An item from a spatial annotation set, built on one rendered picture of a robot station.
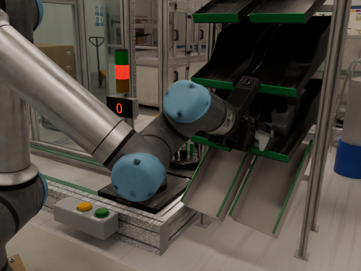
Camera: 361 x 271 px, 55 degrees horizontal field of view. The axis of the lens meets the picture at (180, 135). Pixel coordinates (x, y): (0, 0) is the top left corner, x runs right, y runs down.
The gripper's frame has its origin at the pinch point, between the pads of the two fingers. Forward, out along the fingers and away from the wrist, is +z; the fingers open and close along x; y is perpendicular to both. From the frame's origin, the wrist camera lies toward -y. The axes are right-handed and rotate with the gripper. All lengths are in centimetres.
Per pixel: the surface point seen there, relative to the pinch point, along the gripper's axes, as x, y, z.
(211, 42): -20.2, -21.1, -3.8
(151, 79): -403, -96, 367
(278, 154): 6.3, 5.0, -0.5
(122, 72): -59, -10, 2
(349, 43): -164, -301, 654
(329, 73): 11.6, -17.6, 4.0
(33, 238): -56, 50, -15
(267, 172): -0.4, 9.7, 13.3
